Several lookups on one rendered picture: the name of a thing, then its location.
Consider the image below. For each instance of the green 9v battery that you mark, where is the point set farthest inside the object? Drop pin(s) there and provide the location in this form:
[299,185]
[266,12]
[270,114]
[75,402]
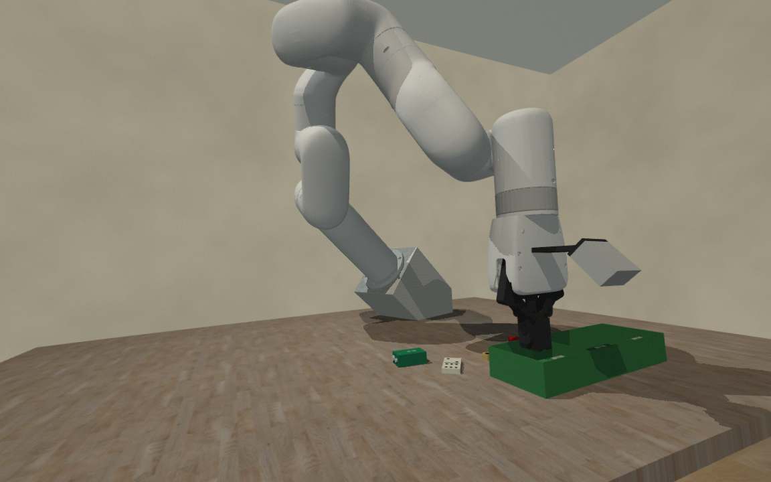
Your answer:
[409,357]

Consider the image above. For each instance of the white domino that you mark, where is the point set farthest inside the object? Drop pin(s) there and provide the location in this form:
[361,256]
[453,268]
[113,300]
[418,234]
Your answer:
[451,365]

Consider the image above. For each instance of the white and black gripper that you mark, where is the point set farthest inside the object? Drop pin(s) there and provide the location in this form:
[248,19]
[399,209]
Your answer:
[521,273]

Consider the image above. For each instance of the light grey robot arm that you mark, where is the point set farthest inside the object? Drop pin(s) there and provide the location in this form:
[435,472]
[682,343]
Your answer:
[518,151]

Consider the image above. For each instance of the green rack of bins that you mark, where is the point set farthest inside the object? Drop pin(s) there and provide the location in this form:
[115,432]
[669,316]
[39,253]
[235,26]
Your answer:
[590,358]

